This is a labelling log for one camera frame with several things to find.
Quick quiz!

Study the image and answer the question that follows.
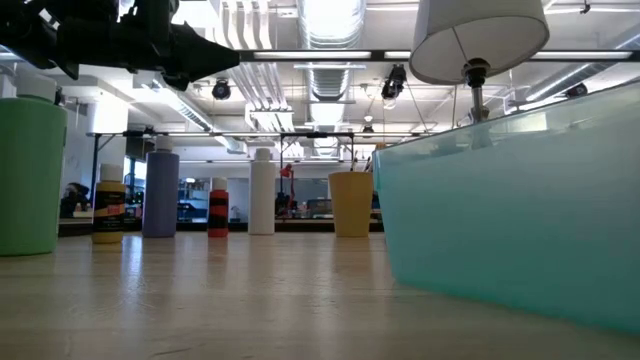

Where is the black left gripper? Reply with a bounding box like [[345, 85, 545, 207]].
[[54, 19, 241, 92]]

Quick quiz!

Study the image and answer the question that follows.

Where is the small red paint bottle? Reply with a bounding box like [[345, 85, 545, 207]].
[[207, 176, 230, 239]]

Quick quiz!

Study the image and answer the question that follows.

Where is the large lavender paint bottle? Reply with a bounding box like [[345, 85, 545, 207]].
[[141, 134, 181, 239]]

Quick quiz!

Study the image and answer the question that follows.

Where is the large white paint bottle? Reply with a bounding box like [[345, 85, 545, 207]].
[[248, 147, 277, 236]]

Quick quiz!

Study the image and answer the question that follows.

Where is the small yellow paint bottle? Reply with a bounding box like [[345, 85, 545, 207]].
[[91, 163, 128, 245]]

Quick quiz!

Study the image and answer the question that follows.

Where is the large green paint bottle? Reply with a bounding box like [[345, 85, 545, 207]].
[[0, 71, 69, 257]]

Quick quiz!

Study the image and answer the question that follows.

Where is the red desk lamp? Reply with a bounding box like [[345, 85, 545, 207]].
[[278, 163, 297, 221]]

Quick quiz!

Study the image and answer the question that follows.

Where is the teal translucent plastic bin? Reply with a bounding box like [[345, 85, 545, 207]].
[[371, 82, 640, 337]]

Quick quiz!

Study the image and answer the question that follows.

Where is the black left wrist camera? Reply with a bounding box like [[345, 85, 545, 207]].
[[117, 0, 179, 31]]

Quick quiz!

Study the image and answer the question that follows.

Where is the silver ventilation duct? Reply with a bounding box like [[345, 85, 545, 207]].
[[297, 0, 369, 104]]

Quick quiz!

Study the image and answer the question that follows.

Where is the black background rig frame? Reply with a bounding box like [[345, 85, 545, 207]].
[[85, 119, 434, 201]]

